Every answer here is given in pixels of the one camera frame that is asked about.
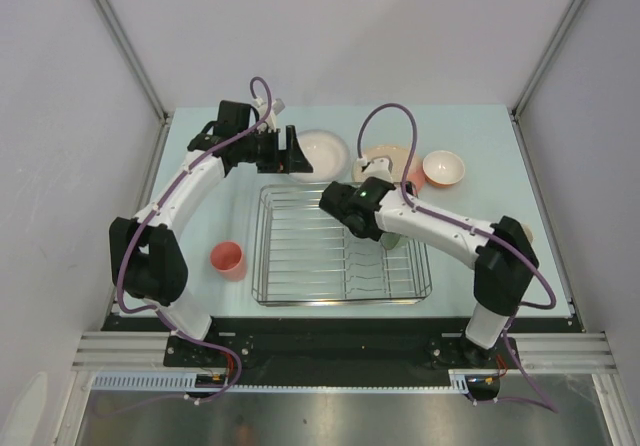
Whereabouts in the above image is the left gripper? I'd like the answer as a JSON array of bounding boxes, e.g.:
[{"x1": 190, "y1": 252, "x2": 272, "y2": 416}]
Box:
[{"x1": 237, "y1": 126, "x2": 311, "y2": 174}]

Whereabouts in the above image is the green ceramic bowl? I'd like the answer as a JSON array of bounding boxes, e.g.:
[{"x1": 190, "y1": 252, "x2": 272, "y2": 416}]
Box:
[{"x1": 380, "y1": 232, "x2": 403, "y2": 250}]

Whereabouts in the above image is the white deep plate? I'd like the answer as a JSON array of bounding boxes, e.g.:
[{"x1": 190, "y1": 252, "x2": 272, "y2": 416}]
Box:
[{"x1": 291, "y1": 130, "x2": 350, "y2": 183}]

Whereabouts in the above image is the orange and white bowl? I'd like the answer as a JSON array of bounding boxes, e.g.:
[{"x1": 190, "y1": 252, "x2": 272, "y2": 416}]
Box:
[{"x1": 422, "y1": 150, "x2": 466, "y2": 188}]

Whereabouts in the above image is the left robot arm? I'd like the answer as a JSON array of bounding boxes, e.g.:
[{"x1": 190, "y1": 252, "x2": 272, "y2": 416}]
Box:
[{"x1": 109, "y1": 97, "x2": 313, "y2": 366}]

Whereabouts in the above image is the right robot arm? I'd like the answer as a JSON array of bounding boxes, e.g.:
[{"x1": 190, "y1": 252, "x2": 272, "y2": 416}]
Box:
[{"x1": 319, "y1": 177, "x2": 539, "y2": 367}]

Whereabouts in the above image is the cream and pink plate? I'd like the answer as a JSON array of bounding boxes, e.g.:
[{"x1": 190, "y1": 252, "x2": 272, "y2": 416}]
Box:
[{"x1": 363, "y1": 144, "x2": 426, "y2": 193}]

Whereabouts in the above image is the pink plastic cup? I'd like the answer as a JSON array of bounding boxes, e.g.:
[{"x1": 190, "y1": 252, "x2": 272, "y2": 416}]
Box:
[{"x1": 210, "y1": 241, "x2": 248, "y2": 282}]

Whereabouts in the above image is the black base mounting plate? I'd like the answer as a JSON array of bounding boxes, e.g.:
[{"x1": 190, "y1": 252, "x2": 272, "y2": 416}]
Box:
[{"x1": 102, "y1": 316, "x2": 584, "y2": 401}]

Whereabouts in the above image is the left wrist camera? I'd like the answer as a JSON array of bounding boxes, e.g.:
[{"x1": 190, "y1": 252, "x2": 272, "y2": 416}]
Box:
[{"x1": 252, "y1": 96, "x2": 285, "y2": 132}]

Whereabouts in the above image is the metal wire dish rack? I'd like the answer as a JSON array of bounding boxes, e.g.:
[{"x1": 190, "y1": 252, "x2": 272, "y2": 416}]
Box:
[{"x1": 252, "y1": 184, "x2": 432, "y2": 307}]

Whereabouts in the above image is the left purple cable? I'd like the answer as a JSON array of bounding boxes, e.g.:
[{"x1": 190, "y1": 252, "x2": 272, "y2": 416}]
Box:
[{"x1": 92, "y1": 76, "x2": 281, "y2": 417}]

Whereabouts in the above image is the purple cable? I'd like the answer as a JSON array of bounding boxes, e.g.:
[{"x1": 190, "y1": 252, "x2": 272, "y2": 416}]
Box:
[
  {"x1": 355, "y1": 103, "x2": 559, "y2": 413},
  {"x1": 92, "y1": 76, "x2": 281, "y2": 417}
]

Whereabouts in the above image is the orange mug with handle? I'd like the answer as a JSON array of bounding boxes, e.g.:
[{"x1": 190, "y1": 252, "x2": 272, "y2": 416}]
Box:
[{"x1": 521, "y1": 223, "x2": 534, "y2": 243}]

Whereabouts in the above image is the aluminium frame rail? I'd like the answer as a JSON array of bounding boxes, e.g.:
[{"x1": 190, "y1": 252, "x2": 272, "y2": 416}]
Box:
[{"x1": 73, "y1": 332, "x2": 617, "y2": 374}]

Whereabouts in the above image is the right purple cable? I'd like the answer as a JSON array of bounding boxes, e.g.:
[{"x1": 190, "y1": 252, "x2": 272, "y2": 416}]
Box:
[{"x1": 355, "y1": 103, "x2": 559, "y2": 413}]

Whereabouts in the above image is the white cable duct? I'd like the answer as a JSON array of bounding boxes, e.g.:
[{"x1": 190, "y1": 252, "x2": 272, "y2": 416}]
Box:
[{"x1": 92, "y1": 370, "x2": 502, "y2": 394}]

